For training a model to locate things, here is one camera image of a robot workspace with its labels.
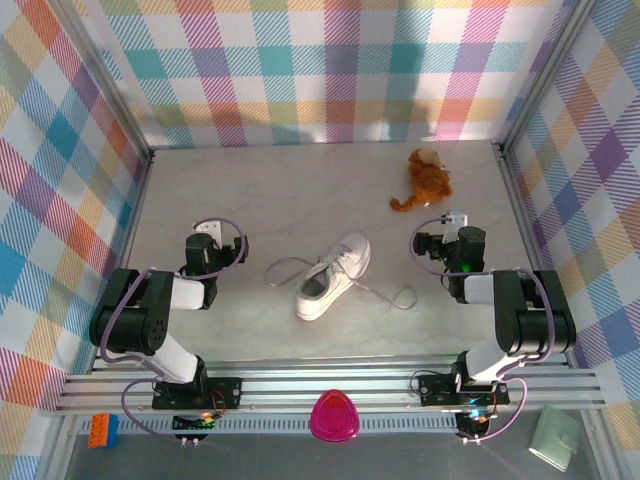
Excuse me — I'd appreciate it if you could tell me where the orange plush toy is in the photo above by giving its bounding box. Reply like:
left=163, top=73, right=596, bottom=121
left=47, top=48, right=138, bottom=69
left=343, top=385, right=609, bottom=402
left=389, top=148, right=455, bottom=214

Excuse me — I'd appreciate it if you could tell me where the left controller circuit board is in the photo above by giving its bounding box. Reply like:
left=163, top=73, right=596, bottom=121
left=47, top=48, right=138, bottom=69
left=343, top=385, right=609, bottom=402
left=172, top=409, right=224, bottom=444

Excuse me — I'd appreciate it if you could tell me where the controller circuit board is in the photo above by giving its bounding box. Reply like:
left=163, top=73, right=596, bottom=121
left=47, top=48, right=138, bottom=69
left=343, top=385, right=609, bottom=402
left=172, top=409, right=224, bottom=444
left=455, top=409, right=494, bottom=444

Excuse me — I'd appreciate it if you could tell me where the right controller circuit board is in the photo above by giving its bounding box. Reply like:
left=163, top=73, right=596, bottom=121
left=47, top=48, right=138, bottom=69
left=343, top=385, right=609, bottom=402
left=455, top=409, right=494, bottom=444

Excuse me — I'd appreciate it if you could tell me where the pale green wallet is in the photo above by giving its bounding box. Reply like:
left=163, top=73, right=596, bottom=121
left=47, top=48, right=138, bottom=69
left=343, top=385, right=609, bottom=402
left=528, top=404, right=581, bottom=472

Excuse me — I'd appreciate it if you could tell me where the orange and blue toy block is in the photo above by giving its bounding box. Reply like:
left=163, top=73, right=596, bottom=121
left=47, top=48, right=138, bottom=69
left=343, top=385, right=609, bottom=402
left=88, top=412, right=121, bottom=449

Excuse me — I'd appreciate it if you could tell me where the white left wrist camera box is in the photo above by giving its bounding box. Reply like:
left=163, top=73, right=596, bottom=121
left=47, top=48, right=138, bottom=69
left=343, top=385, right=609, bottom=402
left=194, top=220, right=224, bottom=246

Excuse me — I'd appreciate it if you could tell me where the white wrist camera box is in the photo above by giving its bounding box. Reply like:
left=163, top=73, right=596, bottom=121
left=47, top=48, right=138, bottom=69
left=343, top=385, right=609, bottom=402
left=442, top=212, right=470, bottom=241
left=194, top=220, right=224, bottom=246

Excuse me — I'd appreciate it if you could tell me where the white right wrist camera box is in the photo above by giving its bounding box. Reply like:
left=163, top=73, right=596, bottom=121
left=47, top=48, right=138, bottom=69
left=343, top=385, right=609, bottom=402
left=442, top=212, right=470, bottom=241

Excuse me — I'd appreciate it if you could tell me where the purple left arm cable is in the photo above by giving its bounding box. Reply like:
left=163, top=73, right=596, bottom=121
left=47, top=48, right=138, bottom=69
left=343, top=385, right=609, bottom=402
left=97, top=216, right=250, bottom=444

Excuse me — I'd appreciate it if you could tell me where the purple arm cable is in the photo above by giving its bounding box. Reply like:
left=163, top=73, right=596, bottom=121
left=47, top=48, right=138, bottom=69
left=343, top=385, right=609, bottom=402
left=97, top=216, right=250, bottom=444
left=409, top=217, right=556, bottom=444

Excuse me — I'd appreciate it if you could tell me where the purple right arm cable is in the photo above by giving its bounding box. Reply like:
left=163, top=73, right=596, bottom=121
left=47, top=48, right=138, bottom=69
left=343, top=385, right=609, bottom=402
left=409, top=217, right=556, bottom=444

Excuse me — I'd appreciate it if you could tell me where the aluminium side rail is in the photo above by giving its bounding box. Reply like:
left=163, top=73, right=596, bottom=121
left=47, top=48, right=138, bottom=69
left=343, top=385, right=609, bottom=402
left=492, top=142, right=574, bottom=369
left=87, top=147, right=156, bottom=376

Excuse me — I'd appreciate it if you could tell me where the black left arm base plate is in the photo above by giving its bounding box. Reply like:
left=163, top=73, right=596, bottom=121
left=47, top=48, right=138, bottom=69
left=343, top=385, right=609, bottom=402
left=151, top=377, right=244, bottom=411

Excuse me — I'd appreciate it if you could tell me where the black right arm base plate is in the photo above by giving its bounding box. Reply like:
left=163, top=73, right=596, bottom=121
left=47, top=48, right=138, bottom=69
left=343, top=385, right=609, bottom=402
left=417, top=372, right=510, bottom=407

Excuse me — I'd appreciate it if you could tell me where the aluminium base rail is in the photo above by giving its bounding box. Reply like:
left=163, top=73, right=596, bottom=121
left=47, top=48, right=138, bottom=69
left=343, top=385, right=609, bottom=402
left=54, top=354, right=609, bottom=414

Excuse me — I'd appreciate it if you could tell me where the white slotted cable duct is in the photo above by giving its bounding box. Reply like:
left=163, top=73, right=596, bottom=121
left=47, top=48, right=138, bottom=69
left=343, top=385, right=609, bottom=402
left=79, top=414, right=461, bottom=436

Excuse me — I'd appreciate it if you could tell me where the aluminium frame post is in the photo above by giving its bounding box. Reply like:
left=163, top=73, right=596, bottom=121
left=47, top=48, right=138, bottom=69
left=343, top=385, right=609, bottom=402
left=47, top=0, right=156, bottom=166
left=492, top=0, right=599, bottom=151

